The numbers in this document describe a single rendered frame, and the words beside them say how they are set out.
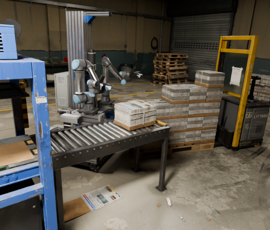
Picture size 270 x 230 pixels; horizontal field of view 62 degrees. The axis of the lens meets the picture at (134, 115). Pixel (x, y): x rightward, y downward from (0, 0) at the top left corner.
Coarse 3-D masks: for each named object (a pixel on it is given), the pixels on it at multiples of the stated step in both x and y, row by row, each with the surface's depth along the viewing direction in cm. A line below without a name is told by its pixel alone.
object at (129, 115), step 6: (126, 102) 258; (120, 108) 242; (126, 108) 234; (132, 108) 235; (138, 108) 236; (120, 114) 244; (126, 114) 236; (132, 114) 232; (138, 114) 238; (120, 120) 247; (126, 120) 238; (132, 120) 235; (138, 120) 241
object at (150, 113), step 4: (136, 100) 266; (140, 100) 267; (140, 104) 252; (144, 104) 253; (148, 104) 253; (152, 104) 254; (148, 108) 245; (152, 108) 248; (156, 108) 252; (148, 112) 246; (152, 112) 250; (148, 116) 249; (152, 116) 253; (148, 120) 250; (152, 120) 254
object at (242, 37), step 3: (225, 36) 382; (228, 36) 375; (231, 36) 369; (234, 36) 362; (237, 36) 357; (240, 36) 351; (243, 36) 346; (246, 36) 340; (249, 36) 335; (222, 39) 388; (225, 39) 382; (228, 39) 375; (231, 39) 369; (234, 39) 363; (237, 39) 357; (240, 39) 351; (243, 39) 346; (246, 39) 341; (249, 39) 335
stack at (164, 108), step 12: (168, 108) 336; (180, 108) 344; (192, 108) 350; (168, 120) 342; (180, 120) 349; (192, 120) 357; (180, 132) 356; (192, 132) 364; (144, 144) 342; (156, 144) 348; (192, 144) 388; (144, 156) 349; (156, 156) 354
